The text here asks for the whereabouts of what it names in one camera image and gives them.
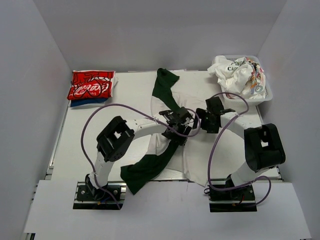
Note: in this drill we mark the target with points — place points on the green and white t shirt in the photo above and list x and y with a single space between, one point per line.
162 100

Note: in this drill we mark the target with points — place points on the folded blue shirt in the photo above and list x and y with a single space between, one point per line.
88 102

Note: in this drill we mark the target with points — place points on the white plastic basket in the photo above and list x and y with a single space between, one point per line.
232 98

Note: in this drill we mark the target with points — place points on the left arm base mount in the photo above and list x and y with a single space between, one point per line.
84 200

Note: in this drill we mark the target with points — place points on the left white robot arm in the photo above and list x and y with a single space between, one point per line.
113 142

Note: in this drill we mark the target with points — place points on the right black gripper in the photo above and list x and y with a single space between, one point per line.
201 113

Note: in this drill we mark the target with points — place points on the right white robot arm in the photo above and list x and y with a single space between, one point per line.
263 149

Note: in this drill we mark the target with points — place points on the folded white shirt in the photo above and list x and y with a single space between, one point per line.
116 81

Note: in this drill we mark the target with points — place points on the white colourful print t shirt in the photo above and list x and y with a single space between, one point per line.
242 76

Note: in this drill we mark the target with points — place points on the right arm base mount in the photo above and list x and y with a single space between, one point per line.
232 201

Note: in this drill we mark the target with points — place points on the folded red coca-cola shirt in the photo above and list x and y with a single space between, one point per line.
91 84

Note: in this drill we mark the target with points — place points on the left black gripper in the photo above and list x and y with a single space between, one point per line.
180 138

